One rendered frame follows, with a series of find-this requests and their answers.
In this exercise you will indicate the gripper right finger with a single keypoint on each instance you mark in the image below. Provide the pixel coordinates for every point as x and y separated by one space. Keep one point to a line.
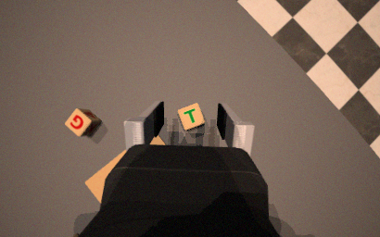
233 130

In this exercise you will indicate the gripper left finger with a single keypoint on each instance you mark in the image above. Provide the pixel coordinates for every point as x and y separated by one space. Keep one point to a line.
145 127

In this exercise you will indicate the orange flat mat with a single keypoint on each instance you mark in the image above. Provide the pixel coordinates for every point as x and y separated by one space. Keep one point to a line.
96 182

